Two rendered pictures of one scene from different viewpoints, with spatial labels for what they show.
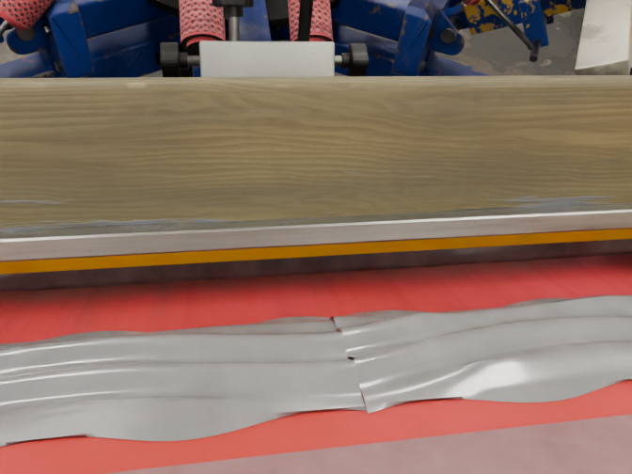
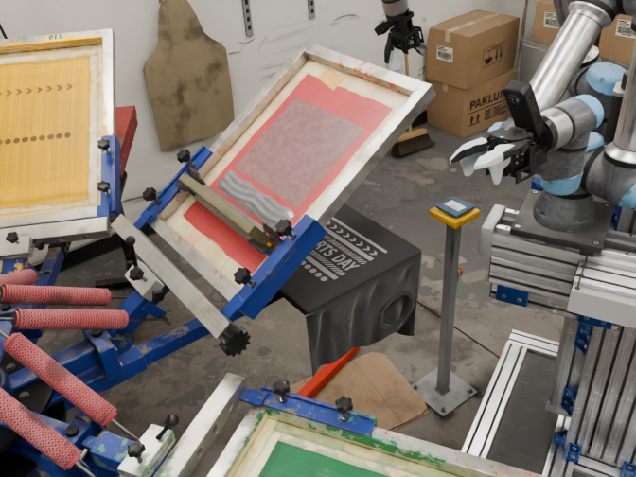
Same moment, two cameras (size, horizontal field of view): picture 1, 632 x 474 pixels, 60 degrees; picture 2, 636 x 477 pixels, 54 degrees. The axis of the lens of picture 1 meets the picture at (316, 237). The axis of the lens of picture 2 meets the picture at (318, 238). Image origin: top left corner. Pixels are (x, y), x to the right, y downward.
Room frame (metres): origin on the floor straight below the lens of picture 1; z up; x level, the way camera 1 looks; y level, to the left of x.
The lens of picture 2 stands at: (0.49, 1.55, 2.18)
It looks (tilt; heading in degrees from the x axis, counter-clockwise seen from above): 34 degrees down; 250
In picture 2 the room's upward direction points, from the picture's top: 4 degrees counter-clockwise
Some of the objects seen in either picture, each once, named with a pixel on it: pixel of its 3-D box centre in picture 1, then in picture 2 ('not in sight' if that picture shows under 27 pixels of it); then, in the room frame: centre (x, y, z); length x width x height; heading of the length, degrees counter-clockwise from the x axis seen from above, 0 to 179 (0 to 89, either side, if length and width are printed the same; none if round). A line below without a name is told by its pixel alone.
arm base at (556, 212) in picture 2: not in sight; (566, 200); (-0.60, 0.48, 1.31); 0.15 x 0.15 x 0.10
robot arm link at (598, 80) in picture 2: not in sight; (603, 89); (-0.99, 0.17, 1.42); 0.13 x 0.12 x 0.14; 74
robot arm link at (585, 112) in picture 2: not in sight; (572, 120); (-0.38, 0.68, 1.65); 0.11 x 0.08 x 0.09; 15
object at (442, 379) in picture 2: not in sight; (448, 309); (-0.66, -0.09, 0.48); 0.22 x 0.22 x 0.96; 14
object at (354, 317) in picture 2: not in sight; (360, 313); (-0.18, 0.10, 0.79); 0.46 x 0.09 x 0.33; 14
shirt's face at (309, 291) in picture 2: not in sight; (325, 250); (-0.14, -0.08, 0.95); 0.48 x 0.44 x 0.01; 14
